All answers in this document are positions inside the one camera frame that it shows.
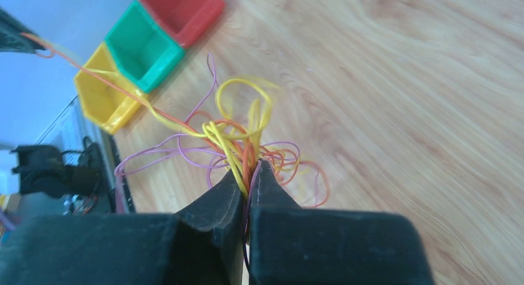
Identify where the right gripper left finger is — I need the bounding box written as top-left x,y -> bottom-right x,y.
1,172 -> 242,284

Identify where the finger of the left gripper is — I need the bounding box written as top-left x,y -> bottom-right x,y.
1,9 -> 45,54

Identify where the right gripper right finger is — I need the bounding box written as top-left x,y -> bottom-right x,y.
248,161 -> 434,284

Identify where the orange purple cable bundle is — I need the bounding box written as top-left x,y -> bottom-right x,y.
114,53 -> 331,271

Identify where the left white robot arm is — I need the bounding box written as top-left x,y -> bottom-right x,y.
1,10 -> 105,198

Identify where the yellow plastic bin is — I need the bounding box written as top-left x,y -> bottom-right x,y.
74,42 -> 148,135

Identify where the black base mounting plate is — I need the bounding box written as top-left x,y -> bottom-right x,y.
82,135 -> 137,215

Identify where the green plastic bin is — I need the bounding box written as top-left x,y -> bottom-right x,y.
104,0 -> 185,93

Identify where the red plastic bin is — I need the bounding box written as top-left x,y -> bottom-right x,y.
138,0 -> 226,49

